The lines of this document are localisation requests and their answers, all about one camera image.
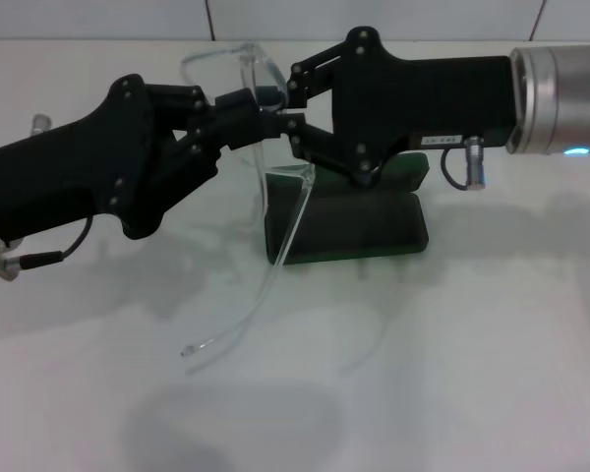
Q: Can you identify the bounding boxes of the right gripper silver plug post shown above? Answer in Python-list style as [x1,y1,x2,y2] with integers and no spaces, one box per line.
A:
[464,137,489,191]

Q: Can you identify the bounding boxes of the green glasses case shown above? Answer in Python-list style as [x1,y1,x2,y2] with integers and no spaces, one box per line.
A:
[263,150,431,269]

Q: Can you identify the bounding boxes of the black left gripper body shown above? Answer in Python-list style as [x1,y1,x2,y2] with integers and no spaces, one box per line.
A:
[0,73,218,242]

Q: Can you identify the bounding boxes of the clear white glasses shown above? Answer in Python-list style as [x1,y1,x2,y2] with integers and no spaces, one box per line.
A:
[179,41,322,376]

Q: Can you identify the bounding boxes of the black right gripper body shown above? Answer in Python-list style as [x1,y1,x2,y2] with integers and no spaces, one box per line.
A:
[329,27,527,188]

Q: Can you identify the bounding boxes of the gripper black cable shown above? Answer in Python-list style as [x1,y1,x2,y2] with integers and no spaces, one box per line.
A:
[0,215,95,283]
[441,149,469,191]

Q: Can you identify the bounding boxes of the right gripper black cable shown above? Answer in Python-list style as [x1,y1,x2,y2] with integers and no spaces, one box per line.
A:
[441,149,469,191]

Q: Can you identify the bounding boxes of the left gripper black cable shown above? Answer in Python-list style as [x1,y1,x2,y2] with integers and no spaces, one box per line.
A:
[0,215,95,283]

